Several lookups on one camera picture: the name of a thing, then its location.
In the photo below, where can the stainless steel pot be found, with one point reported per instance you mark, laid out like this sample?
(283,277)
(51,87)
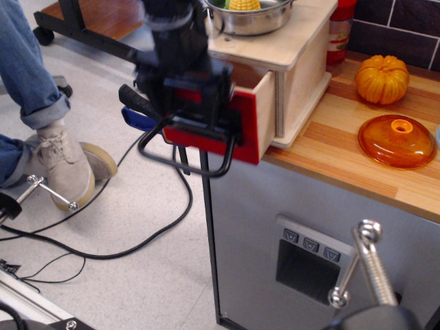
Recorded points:
(272,16)

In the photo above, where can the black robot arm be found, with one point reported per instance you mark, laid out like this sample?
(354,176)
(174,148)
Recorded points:
(180,38)

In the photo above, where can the blue jeans leg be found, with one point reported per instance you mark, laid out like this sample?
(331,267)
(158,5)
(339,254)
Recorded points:
(32,87)

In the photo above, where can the black wheeled wooden cart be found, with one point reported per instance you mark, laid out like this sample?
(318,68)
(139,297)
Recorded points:
(99,24)

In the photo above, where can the yellow toy corn cob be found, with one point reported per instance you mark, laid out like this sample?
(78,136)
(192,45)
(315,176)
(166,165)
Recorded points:
(243,5)

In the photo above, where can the aluminium frame rail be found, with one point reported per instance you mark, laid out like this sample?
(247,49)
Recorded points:
(31,307)

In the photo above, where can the orange toy pumpkin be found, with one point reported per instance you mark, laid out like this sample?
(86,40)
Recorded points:
(382,79)

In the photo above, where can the red-fronted wooden drawer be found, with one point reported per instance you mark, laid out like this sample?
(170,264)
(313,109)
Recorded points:
(212,156)

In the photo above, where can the silver c-clamp screw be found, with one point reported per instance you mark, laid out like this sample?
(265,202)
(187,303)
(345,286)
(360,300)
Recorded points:
(365,235)
(11,207)

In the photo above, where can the beige sneaker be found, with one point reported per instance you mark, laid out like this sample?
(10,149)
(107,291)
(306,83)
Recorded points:
(71,167)

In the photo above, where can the silver toy kitchen cabinet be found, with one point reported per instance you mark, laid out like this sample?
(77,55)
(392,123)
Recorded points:
(280,240)

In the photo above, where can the orange glass pot lid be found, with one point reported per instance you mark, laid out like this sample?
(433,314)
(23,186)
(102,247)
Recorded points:
(397,141)

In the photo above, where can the silver C-clamp screw left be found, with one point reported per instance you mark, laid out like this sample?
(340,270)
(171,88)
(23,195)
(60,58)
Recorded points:
(11,207)

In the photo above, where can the blue black bar clamp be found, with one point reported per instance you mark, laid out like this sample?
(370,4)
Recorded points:
(138,113)

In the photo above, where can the silver C-clamp screw right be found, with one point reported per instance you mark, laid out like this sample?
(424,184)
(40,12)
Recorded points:
(365,235)

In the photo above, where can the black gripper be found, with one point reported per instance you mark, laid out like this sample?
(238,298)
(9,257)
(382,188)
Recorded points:
(195,97)

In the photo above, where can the red-capped spice jar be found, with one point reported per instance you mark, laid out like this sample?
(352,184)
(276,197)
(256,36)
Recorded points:
(339,31)

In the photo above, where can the plywood drawer box housing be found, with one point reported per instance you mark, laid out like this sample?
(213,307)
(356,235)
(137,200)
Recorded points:
(286,68)

